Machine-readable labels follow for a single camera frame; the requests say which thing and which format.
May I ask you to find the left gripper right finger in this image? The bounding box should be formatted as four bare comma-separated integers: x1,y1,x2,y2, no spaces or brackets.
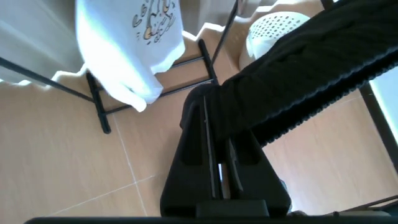
221,132,292,218

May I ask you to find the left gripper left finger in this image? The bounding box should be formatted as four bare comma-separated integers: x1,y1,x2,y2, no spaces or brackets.
160,96,223,218

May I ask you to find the white printed t-shirt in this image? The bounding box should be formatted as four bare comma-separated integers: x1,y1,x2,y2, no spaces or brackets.
74,0,187,113

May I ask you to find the black garment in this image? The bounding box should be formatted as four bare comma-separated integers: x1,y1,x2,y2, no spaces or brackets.
179,0,398,149

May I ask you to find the black clothes rack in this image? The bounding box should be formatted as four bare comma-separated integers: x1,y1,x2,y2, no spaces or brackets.
0,0,240,135

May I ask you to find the white laundry basket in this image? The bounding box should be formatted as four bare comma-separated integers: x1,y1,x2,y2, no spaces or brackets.
238,11,312,71

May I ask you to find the beige curtain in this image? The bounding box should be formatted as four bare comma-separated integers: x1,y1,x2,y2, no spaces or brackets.
0,0,279,85

